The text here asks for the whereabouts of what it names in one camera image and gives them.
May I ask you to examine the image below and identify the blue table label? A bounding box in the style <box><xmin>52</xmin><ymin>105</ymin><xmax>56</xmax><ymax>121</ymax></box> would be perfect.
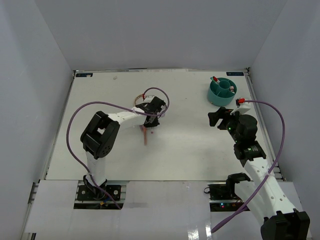
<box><xmin>226</xmin><ymin>71</ymin><xmax>244</xmax><ymax>77</ymax></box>
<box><xmin>75</xmin><ymin>72</ymin><xmax>93</xmax><ymax>78</ymax></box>

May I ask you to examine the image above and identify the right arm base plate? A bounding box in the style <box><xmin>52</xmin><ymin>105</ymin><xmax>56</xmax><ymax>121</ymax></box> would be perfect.
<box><xmin>203</xmin><ymin>183</ymin><xmax>244</xmax><ymax>213</ymax></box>

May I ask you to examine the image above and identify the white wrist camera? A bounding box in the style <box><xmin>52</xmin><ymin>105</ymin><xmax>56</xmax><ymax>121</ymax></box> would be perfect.
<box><xmin>230</xmin><ymin>98</ymin><xmax>251</xmax><ymax>116</ymax></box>
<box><xmin>142</xmin><ymin>93</ymin><xmax>155</xmax><ymax>103</ymax></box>

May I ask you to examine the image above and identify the right blue table label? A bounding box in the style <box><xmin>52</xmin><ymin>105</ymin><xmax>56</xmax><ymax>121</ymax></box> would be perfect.
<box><xmin>226</xmin><ymin>71</ymin><xmax>244</xmax><ymax>77</ymax></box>

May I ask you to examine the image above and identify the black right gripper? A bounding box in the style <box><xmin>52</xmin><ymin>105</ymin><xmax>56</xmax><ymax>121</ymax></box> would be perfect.
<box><xmin>208</xmin><ymin>107</ymin><xmax>245</xmax><ymax>144</ymax></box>

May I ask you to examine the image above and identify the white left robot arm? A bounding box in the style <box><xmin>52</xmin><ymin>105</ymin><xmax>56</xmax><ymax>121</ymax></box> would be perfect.
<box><xmin>80</xmin><ymin>95</ymin><xmax>166</xmax><ymax>200</ymax></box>

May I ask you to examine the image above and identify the left blue table label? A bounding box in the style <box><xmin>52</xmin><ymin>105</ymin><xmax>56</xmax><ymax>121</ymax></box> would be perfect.
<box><xmin>75</xmin><ymin>72</ymin><xmax>93</xmax><ymax>78</ymax></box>

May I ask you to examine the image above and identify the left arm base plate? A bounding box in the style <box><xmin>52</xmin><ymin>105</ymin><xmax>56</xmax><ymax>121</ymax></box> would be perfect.
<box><xmin>73</xmin><ymin>184</ymin><xmax>125</xmax><ymax>210</ymax></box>

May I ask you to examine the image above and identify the teal round divided organizer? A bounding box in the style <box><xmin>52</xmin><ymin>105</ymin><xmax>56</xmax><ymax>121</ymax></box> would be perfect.
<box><xmin>207</xmin><ymin>77</ymin><xmax>237</xmax><ymax>107</ymax></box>

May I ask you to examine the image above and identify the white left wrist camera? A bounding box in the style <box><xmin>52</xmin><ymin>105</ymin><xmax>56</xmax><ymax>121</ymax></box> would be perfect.
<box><xmin>142</xmin><ymin>93</ymin><xmax>155</xmax><ymax>103</ymax></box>

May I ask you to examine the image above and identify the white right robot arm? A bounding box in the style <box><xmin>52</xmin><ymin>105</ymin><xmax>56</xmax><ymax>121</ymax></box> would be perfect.
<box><xmin>208</xmin><ymin>107</ymin><xmax>310</xmax><ymax>240</ymax></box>

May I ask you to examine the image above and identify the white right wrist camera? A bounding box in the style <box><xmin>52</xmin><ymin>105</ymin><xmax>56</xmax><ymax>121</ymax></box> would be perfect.
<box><xmin>230</xmin><ymin>98</ymin><xmax>251</xmax><ymax>116</ymax></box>

